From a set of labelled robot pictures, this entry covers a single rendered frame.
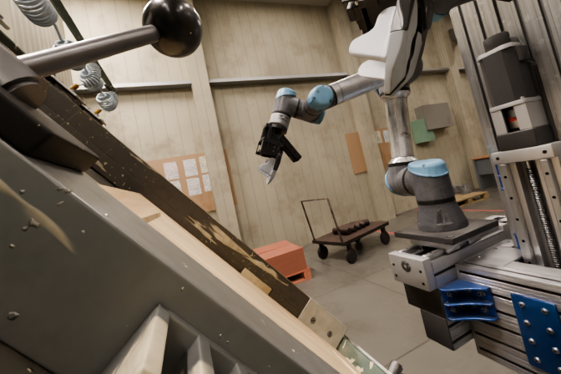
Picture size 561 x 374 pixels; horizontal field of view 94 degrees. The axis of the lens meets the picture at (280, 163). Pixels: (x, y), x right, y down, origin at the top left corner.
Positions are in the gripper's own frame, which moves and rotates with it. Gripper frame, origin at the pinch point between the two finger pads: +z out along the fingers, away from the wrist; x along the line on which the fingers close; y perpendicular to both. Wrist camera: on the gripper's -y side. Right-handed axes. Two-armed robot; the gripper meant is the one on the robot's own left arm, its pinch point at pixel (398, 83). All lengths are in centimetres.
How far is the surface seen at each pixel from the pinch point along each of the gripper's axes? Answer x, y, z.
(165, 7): 17.6, 9.2, 6.7
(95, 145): 3, 52, 13
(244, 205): -353, 326, -5
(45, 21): 15, 80, -11
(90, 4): -58, 548, -233
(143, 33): 17.9, 9.3, 9.1
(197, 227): -16.0, 37.6, 21.8
